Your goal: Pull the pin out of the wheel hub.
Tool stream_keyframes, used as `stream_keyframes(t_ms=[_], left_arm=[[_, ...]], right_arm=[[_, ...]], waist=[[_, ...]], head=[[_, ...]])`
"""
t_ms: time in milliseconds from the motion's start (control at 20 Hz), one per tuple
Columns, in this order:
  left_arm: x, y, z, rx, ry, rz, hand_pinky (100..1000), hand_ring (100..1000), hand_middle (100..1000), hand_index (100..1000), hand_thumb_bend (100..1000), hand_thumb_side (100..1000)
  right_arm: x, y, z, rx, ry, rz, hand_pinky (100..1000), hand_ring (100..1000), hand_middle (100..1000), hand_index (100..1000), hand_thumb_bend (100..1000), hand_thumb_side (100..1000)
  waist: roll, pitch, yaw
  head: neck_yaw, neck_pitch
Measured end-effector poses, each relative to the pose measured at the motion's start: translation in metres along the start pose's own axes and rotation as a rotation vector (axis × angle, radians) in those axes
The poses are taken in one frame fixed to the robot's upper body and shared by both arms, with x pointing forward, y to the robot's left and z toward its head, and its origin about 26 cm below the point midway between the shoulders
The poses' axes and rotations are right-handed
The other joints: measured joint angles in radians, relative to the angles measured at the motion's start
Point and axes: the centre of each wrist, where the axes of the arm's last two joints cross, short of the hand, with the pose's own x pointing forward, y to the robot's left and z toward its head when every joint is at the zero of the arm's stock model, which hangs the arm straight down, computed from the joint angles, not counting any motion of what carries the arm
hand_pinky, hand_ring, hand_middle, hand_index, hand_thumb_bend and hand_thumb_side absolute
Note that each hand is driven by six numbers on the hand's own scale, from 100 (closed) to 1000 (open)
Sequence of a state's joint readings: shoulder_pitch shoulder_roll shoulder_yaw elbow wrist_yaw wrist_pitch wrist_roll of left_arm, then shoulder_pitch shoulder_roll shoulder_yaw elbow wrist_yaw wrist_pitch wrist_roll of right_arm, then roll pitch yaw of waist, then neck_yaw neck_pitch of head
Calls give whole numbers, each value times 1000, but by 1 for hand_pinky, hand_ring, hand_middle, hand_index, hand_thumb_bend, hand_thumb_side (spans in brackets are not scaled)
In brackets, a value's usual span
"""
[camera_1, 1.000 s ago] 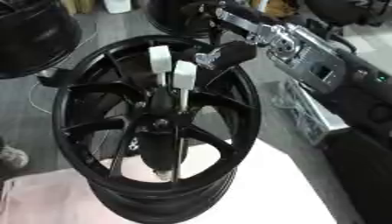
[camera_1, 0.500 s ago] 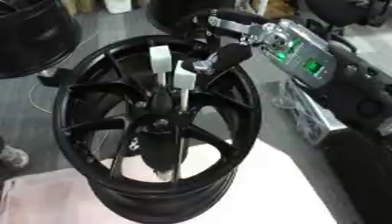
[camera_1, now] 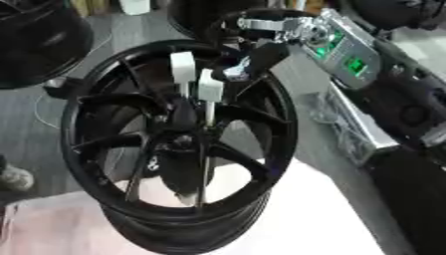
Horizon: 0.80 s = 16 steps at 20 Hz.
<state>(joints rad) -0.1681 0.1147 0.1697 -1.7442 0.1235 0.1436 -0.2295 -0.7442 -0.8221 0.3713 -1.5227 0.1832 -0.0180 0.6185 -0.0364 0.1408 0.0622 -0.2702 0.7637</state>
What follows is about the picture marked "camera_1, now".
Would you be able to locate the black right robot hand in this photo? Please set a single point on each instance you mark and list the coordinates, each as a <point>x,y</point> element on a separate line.
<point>268,56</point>

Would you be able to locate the white pin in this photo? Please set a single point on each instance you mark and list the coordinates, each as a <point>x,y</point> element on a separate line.
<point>210,88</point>
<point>182,68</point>

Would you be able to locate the black spoked wheel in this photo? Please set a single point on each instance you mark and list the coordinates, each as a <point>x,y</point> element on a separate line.
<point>277,139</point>

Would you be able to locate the black round tyre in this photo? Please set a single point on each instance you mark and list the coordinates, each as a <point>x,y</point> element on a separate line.
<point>40,43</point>
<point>191,16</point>
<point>401,11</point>

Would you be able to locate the white container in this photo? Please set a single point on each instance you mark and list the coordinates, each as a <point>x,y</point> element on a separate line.
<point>135,6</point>

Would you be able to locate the grey shoe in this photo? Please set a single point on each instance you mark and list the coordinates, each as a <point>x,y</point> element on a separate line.
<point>14,177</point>

